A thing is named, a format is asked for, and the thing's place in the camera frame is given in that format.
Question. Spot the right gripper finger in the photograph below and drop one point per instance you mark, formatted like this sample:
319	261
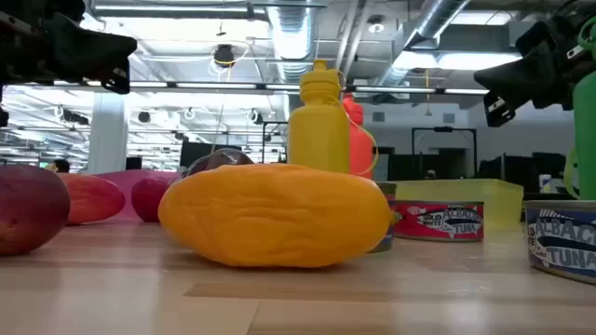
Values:
517	76

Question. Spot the black computer monitor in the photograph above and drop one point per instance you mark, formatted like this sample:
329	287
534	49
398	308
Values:
195	151

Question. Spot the black ceiling-hung device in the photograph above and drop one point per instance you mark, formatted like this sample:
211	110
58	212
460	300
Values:
224	56

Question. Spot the dark maroon round fruit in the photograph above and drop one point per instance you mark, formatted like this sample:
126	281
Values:
219	160

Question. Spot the yellow translucent plastic bin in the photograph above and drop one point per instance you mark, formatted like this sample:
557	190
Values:
465	191

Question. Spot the small red apple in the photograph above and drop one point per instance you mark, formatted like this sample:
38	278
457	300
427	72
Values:
149	197

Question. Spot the yellow squeeze bottle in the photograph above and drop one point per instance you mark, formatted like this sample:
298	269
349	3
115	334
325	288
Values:
319	130

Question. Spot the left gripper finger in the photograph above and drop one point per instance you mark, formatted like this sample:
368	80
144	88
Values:
93	51

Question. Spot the red-label tuna can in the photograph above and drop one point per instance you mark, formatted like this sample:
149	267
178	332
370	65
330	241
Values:
437	221

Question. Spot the orange squeeze bottle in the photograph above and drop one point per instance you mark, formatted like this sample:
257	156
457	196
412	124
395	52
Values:
361	144

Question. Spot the person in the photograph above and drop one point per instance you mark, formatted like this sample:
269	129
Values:
60	166

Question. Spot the small dark red fruit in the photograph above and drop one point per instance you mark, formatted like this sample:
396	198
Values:
28	209

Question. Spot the silver ventilation duct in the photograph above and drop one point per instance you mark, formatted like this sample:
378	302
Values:
293	32
433	18

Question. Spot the orange yellow mango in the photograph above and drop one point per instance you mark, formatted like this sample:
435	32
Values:
274	214

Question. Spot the blue-label tuna can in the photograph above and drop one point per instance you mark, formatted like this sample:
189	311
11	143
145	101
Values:
563	242

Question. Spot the white building column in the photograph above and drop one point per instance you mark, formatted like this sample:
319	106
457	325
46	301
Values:
108	135

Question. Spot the gold-lid tuna can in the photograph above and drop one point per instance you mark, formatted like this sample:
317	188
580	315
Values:
390	191

